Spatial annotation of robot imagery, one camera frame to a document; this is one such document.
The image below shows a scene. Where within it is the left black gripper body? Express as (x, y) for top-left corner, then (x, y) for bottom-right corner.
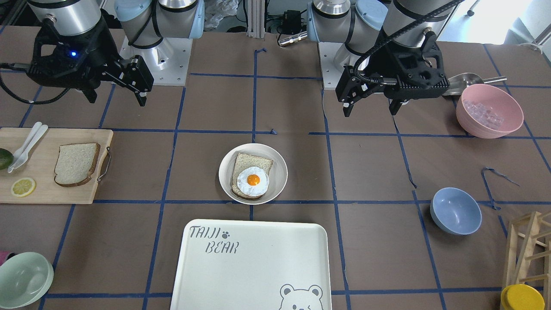
(363, 31), (449, 100)

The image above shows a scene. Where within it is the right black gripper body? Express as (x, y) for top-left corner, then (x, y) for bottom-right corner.
(26, 17), (121, 91)

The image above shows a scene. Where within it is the bread slice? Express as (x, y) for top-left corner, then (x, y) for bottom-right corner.
(231, 153), (273, 200)
(54, 143), (100, 188)

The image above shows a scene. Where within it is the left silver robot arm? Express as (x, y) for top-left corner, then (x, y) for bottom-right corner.
(306, 0), (460, 117)

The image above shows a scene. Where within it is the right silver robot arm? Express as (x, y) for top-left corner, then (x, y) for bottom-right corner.
(26, 0), (205, 107)

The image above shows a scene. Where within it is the cream round plate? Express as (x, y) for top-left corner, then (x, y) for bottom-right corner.
(218, 143), (288, 205)

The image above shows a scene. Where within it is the bread slice on plate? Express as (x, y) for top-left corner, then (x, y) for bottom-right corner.
(231, 153), (273, 200)

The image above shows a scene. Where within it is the metal scoop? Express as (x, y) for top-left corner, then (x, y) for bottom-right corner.
(442, 73), (508, 96)

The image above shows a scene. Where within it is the white plastic fork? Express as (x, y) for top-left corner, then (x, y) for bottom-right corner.
(7, 121), (43, 173)

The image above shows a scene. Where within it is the wooden cutting board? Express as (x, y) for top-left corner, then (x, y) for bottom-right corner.
(0, 128), (113, 205)

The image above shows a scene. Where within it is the pink bowl with ice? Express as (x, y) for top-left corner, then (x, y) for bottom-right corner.
(456, 84), (525, 139)

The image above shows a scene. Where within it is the white plastic knife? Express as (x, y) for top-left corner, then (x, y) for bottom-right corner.
(14, 125), (49, 170)

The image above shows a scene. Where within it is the green avocado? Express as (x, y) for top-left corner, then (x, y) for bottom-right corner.
(0, 149), (14, 170)

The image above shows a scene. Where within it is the lemon slice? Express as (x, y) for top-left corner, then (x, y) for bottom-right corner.
(10, 178), (36, 198)

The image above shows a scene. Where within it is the blue bowl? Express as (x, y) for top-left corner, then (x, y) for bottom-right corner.
(430, 188), (482, 236)

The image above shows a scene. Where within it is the fried egg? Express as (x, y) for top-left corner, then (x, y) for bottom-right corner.
(237, 166), (269, 198)

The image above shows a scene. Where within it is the pink cloth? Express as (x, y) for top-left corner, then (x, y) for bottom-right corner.
(0, 251), (13, 266)

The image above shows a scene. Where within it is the wooden cup rack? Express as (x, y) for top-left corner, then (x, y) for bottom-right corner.
(502, 211), (551, 302)

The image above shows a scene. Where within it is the light green bowl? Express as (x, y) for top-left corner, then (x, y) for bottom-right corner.
(0, 252), (54, 309)

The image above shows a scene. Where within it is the cream bear tray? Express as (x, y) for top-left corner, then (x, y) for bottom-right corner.
(170, 219), (332, 310)

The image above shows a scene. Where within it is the yellow mug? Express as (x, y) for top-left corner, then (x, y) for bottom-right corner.
(500, 284), (545, 310)

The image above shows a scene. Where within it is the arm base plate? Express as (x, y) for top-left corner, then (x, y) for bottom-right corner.
(120, 37), (193, 87)
(318, 42), (360, 91)

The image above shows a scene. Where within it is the aluminium frame post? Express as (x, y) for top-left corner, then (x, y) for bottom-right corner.
(246, 0), (265, 39)

